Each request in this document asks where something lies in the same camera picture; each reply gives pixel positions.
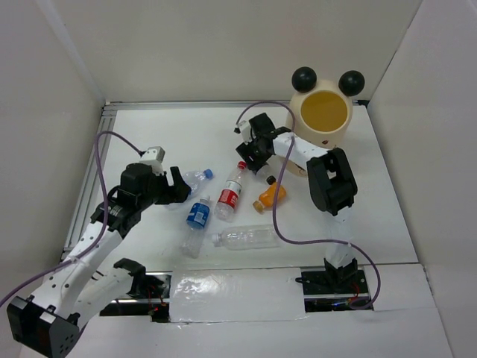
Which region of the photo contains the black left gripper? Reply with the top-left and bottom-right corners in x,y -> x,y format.
138,166 -> 192,210

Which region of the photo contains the black label clear bottle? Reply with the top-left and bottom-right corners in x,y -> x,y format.
256,164 -> 277,185

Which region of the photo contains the blue label white cap bottle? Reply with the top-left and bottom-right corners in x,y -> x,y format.
180,195 -> 210,259

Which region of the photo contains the orange juice bottle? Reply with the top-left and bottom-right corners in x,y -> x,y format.
253,182 -> 287,213

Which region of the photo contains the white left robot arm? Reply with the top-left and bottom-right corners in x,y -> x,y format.
7,163 -> 191,357

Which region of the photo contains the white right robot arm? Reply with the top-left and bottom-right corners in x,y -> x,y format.
234,113 -> 358,293

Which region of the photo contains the cream bin with black ears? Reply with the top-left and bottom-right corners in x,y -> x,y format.
282,66 -> 365,176

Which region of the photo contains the crushed blue cap water bottle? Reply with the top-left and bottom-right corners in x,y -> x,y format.
165,169 -> 214,210

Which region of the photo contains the red label red cap bottle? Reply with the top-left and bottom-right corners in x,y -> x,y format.
214,161 -> 247,222

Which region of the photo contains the clear unlabelled plastic bottle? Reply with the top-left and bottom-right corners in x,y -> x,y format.
210,224 -> 280,251

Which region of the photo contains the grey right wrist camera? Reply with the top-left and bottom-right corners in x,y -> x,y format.
234,119 -> 253,144

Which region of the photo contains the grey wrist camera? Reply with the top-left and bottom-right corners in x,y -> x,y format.
139,146 -> 165,175
234,119 -> 253,144

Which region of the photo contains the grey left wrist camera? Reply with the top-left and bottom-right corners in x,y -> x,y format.
139,146 -> 165,175

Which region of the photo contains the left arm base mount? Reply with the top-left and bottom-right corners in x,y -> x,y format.
99,271 -> 172,323

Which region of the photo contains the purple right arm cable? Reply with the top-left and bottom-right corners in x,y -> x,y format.
235,100 -> 382,311

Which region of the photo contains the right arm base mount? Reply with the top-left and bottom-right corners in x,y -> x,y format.
294,268 -> 373,313

